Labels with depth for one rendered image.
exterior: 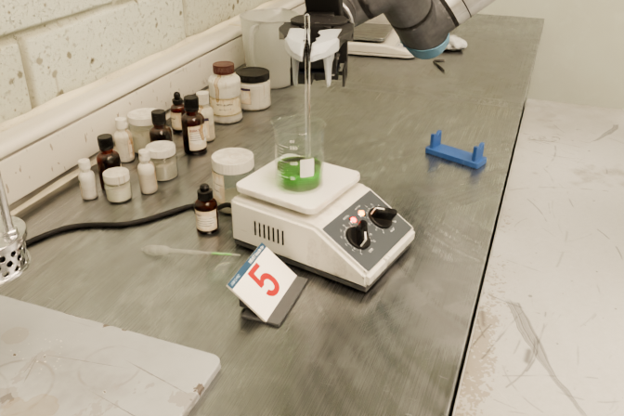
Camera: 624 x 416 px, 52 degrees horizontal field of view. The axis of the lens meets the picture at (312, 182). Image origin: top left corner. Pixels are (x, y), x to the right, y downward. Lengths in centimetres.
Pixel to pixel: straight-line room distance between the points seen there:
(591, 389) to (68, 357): 51
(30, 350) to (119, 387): 11
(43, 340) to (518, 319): 50
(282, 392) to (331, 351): 7
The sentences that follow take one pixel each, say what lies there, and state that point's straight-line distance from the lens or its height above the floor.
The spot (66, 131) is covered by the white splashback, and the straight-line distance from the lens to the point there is 104.
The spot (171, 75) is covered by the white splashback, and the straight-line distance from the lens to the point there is 127.
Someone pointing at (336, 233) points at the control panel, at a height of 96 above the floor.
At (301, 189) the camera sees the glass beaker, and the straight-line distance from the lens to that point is 77.
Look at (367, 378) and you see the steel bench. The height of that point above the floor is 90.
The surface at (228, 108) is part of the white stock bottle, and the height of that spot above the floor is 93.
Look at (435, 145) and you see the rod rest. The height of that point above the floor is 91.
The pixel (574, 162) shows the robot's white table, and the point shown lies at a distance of 115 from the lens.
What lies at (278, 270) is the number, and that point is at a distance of 76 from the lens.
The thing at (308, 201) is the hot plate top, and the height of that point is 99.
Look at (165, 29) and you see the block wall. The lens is 132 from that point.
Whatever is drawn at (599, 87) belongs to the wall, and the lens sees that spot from 226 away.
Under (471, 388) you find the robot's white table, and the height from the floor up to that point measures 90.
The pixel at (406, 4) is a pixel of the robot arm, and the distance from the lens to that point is 100.
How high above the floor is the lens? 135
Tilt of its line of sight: 27 degrees down
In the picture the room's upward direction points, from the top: straight up
